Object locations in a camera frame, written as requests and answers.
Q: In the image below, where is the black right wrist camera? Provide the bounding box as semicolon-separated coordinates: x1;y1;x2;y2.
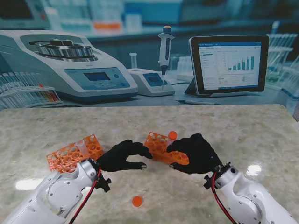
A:
203;174;215;191

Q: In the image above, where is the red left arm cable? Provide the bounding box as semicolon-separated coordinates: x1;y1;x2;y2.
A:
67;167;103;224

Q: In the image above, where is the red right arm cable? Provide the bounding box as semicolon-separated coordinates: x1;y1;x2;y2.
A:
211;174;237;224

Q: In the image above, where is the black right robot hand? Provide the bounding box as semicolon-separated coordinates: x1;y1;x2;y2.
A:
166;133;222;175

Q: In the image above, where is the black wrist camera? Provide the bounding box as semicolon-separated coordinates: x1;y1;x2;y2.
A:
95;176;112;193
203;174;215;191

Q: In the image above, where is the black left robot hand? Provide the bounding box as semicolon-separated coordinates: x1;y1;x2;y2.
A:
97;139;154;173

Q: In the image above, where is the orange test tube rack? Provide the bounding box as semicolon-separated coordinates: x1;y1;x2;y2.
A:
143;132;190;166
46;134;104;174

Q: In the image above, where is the printed laboratory backdrop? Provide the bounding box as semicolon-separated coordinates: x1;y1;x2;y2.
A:
0;0;299;122

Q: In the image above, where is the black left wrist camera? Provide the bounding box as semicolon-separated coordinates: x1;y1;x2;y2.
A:
95;176;112;193

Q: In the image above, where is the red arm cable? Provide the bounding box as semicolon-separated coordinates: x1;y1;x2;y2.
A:
211;174;237;224
67;167;103;224

